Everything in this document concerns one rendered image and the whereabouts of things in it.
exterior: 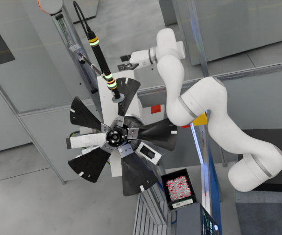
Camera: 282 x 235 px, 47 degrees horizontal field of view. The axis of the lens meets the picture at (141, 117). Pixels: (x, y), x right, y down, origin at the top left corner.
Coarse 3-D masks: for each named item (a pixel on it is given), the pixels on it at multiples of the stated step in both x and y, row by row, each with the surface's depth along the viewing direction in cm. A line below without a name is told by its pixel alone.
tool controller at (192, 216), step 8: (184, 208) 137; (192, 208) 134; (200, 208) 133; (184, 216) 134; (192, 216) 132; (200, 216) 130; (208, 216) 137; (176, 224) 133; (184, 224) 131; (192, 224) 129; (200, 224) 127; (208, 224) 134; (216, 224) 142; (176, 232) 131; (184, 232) 128; (192, 232) 126; (200, 232) 125; (208, 232) 130; (216, 232) 139
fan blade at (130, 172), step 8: (128, 160) 192; (136, 160) 194; (128, 168) 191; (136, 168) 193; (144, 168) 195; (128, 176) 190; (136, 176) 191; (144, 176) 193; (152, 176) 194; (128, 184) 189; (136, 184) 190; (144, 184) 191; (152, 184) 193; (128, 192) 189; (136, 192) 189
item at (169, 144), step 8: (168, 120) 192; (144, 128) 193; (152, 128) 191; (160, 128) 190; (168, 128) 189; (176, 128) 188; (144, 136) 188; (152, 136) 187; (160, 136) 186; (168, 136) 186; (176, 136) 185; (152, 144) 185; (160, 144) 184; (168, 144) 183
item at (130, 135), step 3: (129, 129) 196; (132, 129) 195; (135, 129) 195; (138, 129) 194; (129, 132) 194; (135, 132) 193; (129, 135) 192; (132, 135) 191; (135, 135) 191; (129, 138) 190; (132, 138) 189
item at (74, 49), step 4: (72, 44) 221; (76, 44) 221; (72, 48) 217; (76, 48) 215; (80, 48) 215; (72, 52) 214; (76, 52) 215; (80, 52) 216; (84, 52) 217; (76, 56) 216; (80, 56) 217
